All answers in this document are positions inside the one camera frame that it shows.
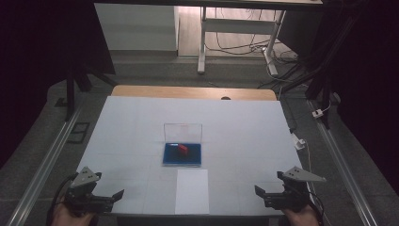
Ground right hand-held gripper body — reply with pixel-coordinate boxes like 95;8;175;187
263;166;327;212

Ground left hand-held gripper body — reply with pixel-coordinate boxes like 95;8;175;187
64;166;115;216

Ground blue case with clear lid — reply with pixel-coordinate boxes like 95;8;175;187
162;122;203;168

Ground person's right hand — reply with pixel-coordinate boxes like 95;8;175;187
280;204;320;226

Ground person's left hand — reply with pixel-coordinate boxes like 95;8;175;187
51;202;97;226

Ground large white table cover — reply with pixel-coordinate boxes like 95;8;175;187
75;95;303;218

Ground white paper sheet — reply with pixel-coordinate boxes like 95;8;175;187
174;169;211;216

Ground black stand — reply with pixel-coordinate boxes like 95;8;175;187
55;59;119;122
276;12;361;130

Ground wooden table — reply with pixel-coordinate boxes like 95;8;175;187
110;84;278;102

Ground dark curtain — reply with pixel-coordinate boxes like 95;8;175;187
277;0;399;197
0;0;117;170

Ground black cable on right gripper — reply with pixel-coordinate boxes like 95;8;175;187
305;182;326;226

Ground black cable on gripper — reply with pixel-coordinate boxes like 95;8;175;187
45;171;79;226
305;182;326;226

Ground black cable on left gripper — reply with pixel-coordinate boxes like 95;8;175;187
45;171;79;226

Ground aluminium rail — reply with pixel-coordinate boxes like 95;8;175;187
307;99;380;226
5;105;83;226

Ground white plug with cable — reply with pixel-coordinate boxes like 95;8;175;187
291;133;311;177

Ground black rectangular floor frame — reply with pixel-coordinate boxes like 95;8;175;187
66;121;91;145

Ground tangle of floor cables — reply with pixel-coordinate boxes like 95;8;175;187
205;8;310;90

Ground white metal desk frame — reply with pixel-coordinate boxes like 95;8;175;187
197;6;287;77

